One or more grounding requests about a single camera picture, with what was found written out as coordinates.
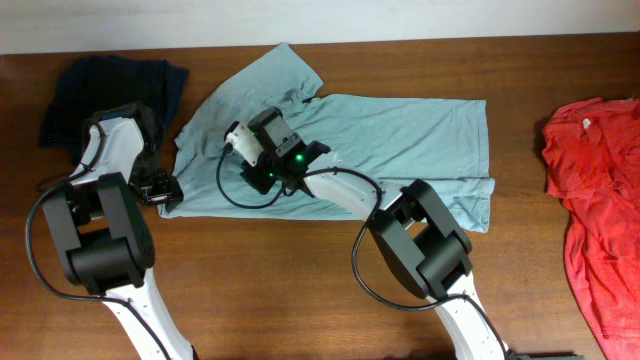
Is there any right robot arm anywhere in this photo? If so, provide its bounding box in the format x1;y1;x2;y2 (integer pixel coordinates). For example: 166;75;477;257
224;108;515;359

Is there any red t-shirt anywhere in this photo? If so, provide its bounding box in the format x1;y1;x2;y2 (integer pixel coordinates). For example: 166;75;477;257
542;98;639;359

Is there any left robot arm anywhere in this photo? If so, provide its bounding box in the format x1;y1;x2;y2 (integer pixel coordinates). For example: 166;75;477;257
34;102;197;359

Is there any light blue t-shirt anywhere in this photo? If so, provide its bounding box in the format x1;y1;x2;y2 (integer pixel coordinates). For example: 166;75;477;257
158;44;495;233

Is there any folded dark navy garment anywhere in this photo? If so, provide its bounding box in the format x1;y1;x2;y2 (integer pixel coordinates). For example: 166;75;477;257
38;56;189;165

